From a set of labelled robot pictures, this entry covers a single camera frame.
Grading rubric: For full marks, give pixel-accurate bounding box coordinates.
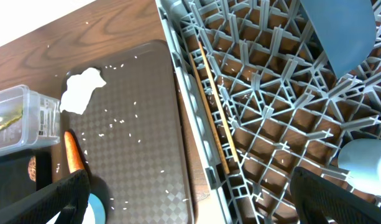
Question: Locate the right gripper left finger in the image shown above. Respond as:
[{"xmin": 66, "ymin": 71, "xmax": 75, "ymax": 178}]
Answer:
[{"xmin": 0, "ymin": 169, "xmax": 91, "ymax": 224}]

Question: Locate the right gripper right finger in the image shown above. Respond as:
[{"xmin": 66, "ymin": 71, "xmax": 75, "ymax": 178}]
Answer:
[{"xmin": 290, "ymin": 167, "xmax": 381, "ymax": 223}]

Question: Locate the orange carrot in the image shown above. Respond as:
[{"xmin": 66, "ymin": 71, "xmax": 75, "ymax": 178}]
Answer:
[{"xmin": 64, "ymin": 131, "xmax": 85, "ymax": 173}]

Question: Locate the brown patterned cookie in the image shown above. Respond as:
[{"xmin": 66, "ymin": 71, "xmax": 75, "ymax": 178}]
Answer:
[{"xmin": 27, "ymin": 156, "xmax": 36, "ymax": 182}]

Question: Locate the wooden chopstick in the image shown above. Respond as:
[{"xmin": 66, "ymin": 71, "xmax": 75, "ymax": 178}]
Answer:
[
  {"xmin": 188, "ymin": 54, "xmax": 230, "ymax": 174},
  {"xmin": 198, "ymin": 41, "xmax": 239, "ymax": 162}
]

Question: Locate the white tissue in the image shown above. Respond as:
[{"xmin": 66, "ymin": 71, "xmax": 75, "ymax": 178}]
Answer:
[{"xmin": 60, "ymin": 67, "xmax": 106, "ymax": 114}]

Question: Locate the dark blue plate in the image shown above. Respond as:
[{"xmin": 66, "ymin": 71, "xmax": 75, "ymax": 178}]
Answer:
[{"xmin": 301, "ymin": 0, "xmax": 376, "ymax": 78}]

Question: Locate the yellow foil snack wrapper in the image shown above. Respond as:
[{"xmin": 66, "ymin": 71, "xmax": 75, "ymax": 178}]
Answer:
[{"xmin": 0, "ymin": 109, "xmax": 23, "ymax": 131}]

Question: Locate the grey dishwasher rack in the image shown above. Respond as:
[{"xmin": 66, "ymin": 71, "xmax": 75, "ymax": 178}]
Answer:
[{"xmin": 157, "ymin": 1, "xmax": 381, "ymax": 223}]

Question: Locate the light blue rice bowl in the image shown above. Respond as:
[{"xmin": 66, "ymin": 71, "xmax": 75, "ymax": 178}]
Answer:
[{"xmin": 47, "ymin": 192, "xmax": 107, "ymax": 224}]

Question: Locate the black plastic tray bin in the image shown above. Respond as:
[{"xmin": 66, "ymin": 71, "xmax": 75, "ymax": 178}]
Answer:
[{"xmin": 0, "ymin": 149, "xmax": 52, "ymax": 210}]

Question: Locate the brown serving tray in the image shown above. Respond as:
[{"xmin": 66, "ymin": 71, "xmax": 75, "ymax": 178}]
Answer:
[{"xmin": 62, "ymin": 40, "xmax": 194, "ymax": 223}]

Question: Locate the clear plastic bin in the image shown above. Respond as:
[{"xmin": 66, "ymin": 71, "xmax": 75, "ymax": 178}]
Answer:
[{"xmin": 0, "ymin": 85, "xmax": 60, "ymax": 156}]

